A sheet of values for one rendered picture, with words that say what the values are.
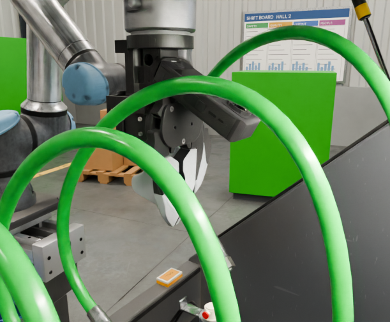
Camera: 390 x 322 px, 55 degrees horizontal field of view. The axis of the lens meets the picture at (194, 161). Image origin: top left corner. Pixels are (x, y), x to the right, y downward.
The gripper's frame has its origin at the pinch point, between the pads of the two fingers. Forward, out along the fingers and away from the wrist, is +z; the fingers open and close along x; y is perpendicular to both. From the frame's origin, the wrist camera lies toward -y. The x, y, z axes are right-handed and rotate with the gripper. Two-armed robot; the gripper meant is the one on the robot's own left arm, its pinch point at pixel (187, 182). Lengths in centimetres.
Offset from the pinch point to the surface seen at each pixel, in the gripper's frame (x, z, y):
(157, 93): 13.3, 6.5, -25.5
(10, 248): 22.0, 20.8, -28.6
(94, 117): -74, -514, 664
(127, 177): -72, -183, 331
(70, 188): 18.0, 7.9, -9.6
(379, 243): -31.2, 9.7, -4.8
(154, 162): 15.2, 15.9, -30.0
